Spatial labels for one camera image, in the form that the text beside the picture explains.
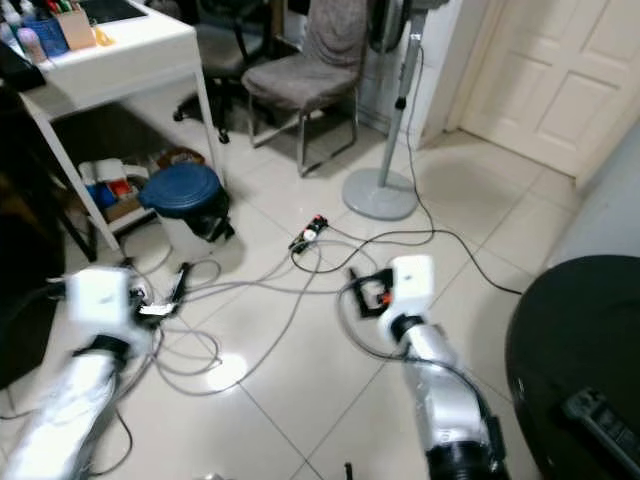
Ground blue lidded trash bin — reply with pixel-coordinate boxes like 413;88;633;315
138;163;237;263

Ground black floor cable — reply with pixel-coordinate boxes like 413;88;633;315
320;225;526;297

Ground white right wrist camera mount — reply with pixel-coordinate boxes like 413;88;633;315
390;254;437;316

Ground black round seat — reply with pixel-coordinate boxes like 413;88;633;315
505;255;640;480

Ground grey standing fan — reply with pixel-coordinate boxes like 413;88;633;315
342;0;437;223

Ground white panel door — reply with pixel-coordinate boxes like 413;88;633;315
455;0;640;183

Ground black flat device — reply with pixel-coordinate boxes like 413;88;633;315
0;45;47;97

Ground pink bottle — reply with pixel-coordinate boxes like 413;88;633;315
20;30;47;66

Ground grey floor cable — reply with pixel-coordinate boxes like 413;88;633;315
60;245;361;396

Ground black power strip with plugs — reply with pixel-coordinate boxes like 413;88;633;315
288;214;329;253

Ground grey fabric chair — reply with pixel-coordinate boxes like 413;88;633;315
240;0;371;179

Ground black plug strip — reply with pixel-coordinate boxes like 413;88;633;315
563;388;640;453

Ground white desk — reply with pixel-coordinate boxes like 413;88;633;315
0;0;225;253

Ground white storage containers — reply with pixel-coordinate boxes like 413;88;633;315
82;158;151;223

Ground blue basket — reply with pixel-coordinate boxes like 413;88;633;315
25;18;67;59

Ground tan wooden box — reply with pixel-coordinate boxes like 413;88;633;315
57;8;98;51

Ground brown bowl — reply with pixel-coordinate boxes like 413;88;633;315
160;147;207;170

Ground black desk mat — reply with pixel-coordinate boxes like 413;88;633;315
78;0;149;25

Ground black office chair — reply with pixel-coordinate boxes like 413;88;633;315
172;0;286;127

